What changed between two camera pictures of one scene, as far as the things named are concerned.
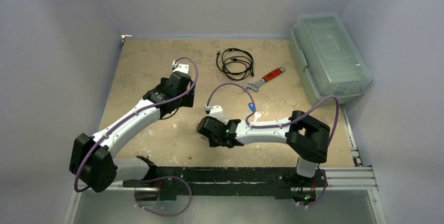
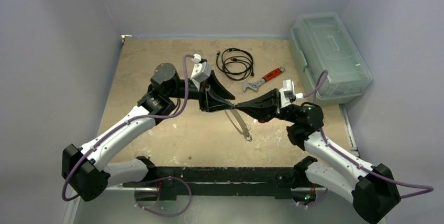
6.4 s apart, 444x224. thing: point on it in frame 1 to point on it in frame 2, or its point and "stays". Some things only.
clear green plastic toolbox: (326, 60) stays
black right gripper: (203, 128) to (275, 101)
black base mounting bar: (163, 180) stays
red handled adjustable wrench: (254, 85) stays
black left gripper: (187, 100) to (210, 102)
